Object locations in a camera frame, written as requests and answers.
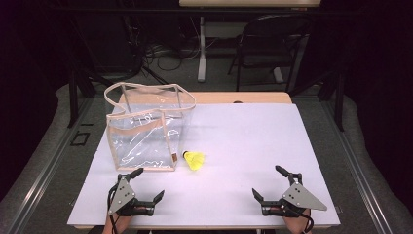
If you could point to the light wooden table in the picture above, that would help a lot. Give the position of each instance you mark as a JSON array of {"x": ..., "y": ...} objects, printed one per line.
[{"x": 259, "y": 97}]

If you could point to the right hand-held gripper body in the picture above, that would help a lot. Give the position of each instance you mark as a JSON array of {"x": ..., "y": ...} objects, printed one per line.
[{"x": 300, "y": 196}]

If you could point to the black metal stand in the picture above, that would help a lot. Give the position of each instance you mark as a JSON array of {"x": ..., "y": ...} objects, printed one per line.
[
  {"x": 339, "y": 104},
  {"x": 73, "y": 97}
]

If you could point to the yellow shuttlecock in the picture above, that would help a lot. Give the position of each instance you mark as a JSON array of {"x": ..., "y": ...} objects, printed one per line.
[{"x": 195, "y": 160}]

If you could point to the person's left hand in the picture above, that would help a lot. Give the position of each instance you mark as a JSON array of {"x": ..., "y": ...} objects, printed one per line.
[{"x": 121, "y": 223}]

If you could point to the aluminium floor rail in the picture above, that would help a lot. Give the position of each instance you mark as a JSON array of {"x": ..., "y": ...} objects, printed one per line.
[
  {"x": 360, "y": 175},
  {"x": 48, "y": 162}
]

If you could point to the white table mat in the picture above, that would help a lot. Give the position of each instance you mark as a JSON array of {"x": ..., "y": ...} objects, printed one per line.
[{"x": 246, "y": 146}]

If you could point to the person's right hand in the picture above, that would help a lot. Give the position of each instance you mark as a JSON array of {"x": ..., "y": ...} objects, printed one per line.
[{"x": 293, "y": 224}]

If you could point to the black folding chair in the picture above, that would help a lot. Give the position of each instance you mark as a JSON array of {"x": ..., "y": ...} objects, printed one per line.
[{"x": 269, "y": 42}]

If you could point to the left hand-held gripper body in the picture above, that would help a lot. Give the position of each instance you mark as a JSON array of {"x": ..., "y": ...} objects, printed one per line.
[{"x": 123, "y": 195}]

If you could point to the clear bag with beige trim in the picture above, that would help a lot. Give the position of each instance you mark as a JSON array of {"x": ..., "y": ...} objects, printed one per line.
[{"x": 142, "y": 146}]

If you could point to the white desk with metal legs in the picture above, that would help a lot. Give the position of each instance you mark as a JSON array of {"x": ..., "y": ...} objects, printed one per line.
[{"x": 202, "y": 48}]

